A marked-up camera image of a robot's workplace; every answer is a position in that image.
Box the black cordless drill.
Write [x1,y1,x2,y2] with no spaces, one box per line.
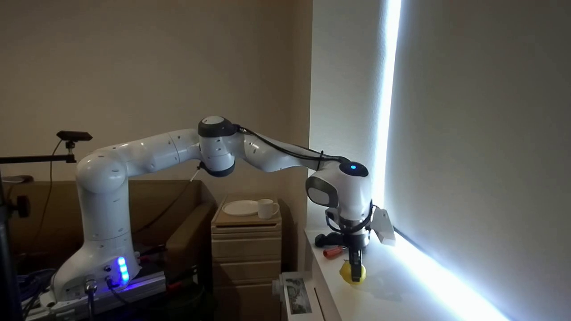
[314,231,348,252]

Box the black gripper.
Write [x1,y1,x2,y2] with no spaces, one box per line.
[341,220,373,284]

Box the red handled tool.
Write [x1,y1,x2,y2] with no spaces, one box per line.
[321,245,346,261]

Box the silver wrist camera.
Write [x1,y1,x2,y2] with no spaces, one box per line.
[370,206,398,249]

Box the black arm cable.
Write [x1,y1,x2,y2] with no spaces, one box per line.
[234,124,350,167]

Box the black camera on boom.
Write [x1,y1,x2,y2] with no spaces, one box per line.
[56,129,95,152]

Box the white windowsill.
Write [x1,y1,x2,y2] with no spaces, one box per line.
[302,217,514,321]

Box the brown leather armchair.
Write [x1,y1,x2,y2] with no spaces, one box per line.
[11,179,220,284]

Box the grey roller window blind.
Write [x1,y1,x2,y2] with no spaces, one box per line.
[382,0,571,321]

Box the yellow lemon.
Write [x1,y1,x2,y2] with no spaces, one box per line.
[338,261,370,286]

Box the black boom pole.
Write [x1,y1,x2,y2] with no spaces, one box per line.
[0,154,79,167]

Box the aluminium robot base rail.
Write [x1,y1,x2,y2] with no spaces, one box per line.
[20,270,170,321]

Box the white cup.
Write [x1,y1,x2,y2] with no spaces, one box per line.
[257,201,282,224]

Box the light wooden nightstand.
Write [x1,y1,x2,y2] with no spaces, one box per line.
[209,204,286,321]

